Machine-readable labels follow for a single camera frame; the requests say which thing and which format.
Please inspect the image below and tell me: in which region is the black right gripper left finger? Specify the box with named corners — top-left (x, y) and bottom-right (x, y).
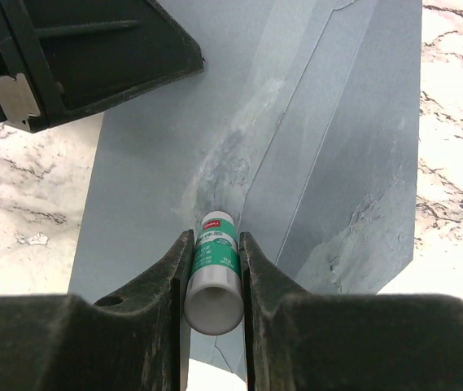
top-left (0, 231), bottom-right (194, 390)

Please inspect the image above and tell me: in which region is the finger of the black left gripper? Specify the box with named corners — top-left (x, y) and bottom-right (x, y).
top-left (0, 1), bottom-right (203, 134)

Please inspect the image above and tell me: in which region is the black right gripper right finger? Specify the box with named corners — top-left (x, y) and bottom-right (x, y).
top-left (239, 232), bottom-right (463, 390)

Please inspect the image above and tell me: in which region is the green white glue stick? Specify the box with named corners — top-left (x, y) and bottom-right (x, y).
top-left (184, 211), bottom-right (244, 336)

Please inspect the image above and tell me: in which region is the grey envelope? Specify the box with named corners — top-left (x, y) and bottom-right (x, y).
top-left (68, 0), bottom-right (423, 374)

